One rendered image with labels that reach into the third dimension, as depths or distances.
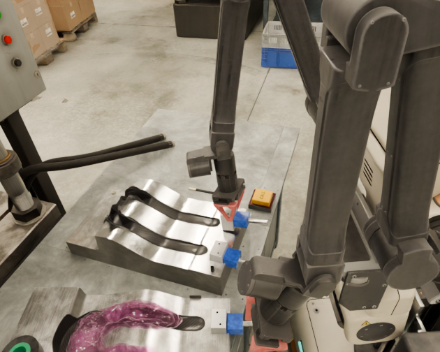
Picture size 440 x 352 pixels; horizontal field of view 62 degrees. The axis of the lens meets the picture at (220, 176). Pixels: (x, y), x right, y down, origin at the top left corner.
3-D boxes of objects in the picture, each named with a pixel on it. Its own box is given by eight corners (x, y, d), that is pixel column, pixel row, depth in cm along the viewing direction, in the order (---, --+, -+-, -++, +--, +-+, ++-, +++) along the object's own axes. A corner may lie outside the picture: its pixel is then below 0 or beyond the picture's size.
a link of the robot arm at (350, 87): (425, 9, 29) (374, -22, 38) (355, 15, 29) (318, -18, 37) (343, 299, 57) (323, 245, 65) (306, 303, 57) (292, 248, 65)
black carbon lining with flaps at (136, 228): (223, 223, 113) (221, 200, 107) (204, 264, 101) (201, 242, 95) (124, 200, 122) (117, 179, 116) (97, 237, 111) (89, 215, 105)
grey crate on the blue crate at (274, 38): (323, 37, 396) (325, 22, 387) (320, 52, 367) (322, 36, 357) (267, 33, 411) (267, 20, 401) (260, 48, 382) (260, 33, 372)
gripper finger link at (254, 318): (237, 363, 69) (260, 340, 63) (234, 326, 74) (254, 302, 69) (269, 367, 71) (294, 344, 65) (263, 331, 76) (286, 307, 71)
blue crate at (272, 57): (320, 55, 410) (323, 35, 396) (317, 71, 381) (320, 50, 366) (267, 52, 425) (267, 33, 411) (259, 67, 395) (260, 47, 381)
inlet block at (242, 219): (269, 224, 107) (268, 209, 104) (265, 235, 103) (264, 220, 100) (228, 219, 111) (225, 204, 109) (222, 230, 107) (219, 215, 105)
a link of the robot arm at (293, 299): (323, 294, 60) (314, 265, 65) (287, 287, 58) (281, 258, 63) (302, 315, 64) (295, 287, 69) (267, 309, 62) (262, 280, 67)
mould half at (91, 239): (246, 228, 120) (246, 198, 111) (221, 295, 102) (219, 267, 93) (114, 198, 134) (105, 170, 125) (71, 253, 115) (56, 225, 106)
